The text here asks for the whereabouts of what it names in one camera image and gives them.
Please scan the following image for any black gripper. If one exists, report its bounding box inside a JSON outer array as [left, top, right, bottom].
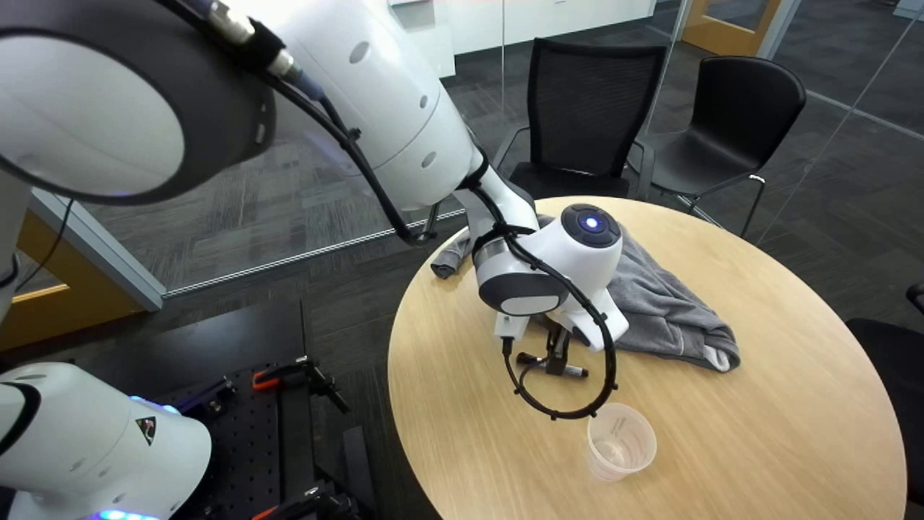
[[518, 328, 587, 380]]

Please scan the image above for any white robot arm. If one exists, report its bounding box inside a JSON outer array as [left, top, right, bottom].
[[0, 0, 628, 520]]

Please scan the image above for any clear plastic cup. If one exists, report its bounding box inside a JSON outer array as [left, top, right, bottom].
[[587, 401, 660, 482]]

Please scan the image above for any grey sweatshirt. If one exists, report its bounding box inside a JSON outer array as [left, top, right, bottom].
[[430, 222, 740, 372]]

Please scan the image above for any orange black clamp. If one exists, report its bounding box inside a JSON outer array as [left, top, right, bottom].
[[251, 482, 362, 520], [251, 355, 351, 414]]

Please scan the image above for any black mesh chair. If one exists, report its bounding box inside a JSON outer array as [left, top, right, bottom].
[[511, 39, 667, 200]]

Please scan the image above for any black plastic chair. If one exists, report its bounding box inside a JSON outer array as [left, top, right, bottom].
[[641, 59, 807, 229]]

